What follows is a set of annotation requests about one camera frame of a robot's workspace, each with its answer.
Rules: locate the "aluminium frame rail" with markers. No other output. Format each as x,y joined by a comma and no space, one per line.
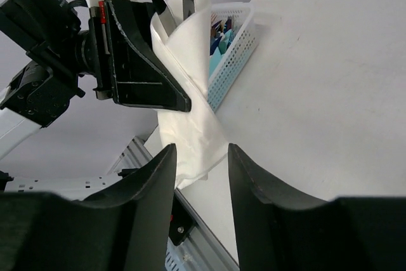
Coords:
191,244

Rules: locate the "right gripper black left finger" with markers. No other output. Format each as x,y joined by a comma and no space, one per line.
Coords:
122,227

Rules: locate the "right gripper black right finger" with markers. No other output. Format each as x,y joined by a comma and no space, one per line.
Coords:
278,227

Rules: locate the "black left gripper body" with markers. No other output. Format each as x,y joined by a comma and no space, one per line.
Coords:
92,53

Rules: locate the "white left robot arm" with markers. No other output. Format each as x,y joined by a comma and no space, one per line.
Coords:
65,40

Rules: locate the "white plastic basket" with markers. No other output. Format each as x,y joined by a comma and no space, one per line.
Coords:
242,47

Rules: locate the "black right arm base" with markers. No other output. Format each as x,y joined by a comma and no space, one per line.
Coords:
181,223

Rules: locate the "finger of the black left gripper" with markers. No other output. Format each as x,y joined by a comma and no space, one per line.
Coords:
139,79

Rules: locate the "perforated cable duct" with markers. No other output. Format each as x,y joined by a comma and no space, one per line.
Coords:
70,188

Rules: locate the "white paper napkin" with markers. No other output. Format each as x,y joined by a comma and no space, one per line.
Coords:
198,135

